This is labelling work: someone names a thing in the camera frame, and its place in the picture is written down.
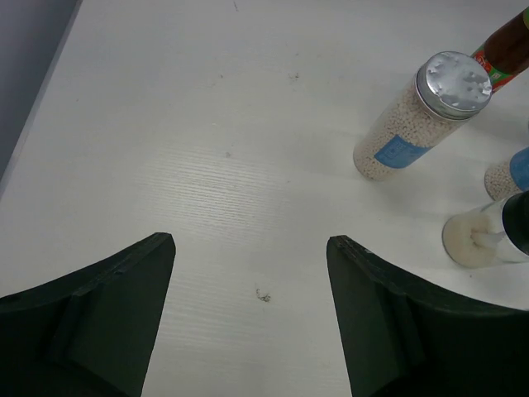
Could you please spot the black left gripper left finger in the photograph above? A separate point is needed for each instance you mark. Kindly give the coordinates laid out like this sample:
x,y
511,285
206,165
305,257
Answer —
x,y
90,332

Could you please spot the silver lid jar blue label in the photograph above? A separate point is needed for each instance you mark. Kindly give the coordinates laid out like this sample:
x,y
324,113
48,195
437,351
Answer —
x,y
445,93

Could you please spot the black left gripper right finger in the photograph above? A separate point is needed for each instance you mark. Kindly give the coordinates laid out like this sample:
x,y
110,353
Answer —
x,y
404,336

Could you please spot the red sauce bottle yellow cap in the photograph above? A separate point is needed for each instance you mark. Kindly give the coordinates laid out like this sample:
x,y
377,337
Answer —
x,y
504,55

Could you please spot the black cap white powder jar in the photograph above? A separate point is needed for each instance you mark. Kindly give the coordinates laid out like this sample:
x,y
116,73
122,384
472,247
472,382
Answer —
x,y
492,235

